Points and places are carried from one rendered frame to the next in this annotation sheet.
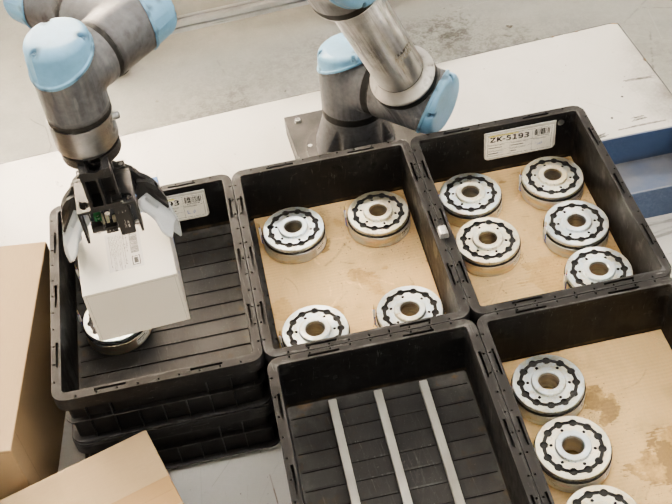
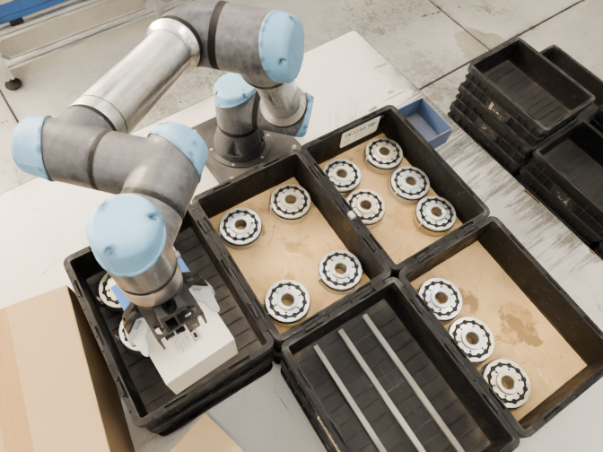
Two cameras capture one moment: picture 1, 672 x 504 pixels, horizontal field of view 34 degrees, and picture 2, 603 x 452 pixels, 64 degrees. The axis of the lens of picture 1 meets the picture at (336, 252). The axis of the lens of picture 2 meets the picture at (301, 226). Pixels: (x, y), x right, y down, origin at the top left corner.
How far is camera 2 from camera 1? 0.80 m
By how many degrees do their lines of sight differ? 24
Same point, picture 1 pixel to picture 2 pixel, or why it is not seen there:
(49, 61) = (130, 256)
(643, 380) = (482, 277)
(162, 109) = (56, 107)
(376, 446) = (353, 369)
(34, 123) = not seen: outside the picture
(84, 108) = (162, 274)
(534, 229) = (383, 188)
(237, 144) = not seen: hidden behind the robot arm
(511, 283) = (385, 230)
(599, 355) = (452, 266)
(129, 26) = (180, 180)
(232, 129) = not seen: hidden behind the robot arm
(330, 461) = (330, 389)
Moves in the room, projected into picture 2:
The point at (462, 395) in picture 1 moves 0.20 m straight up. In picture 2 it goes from (388, 317) to (411, 284)
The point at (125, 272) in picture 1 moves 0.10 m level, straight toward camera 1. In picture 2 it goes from (191, 350) to (232, 400)
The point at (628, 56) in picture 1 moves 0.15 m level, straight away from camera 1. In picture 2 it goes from (369, 51) to (362, 23)
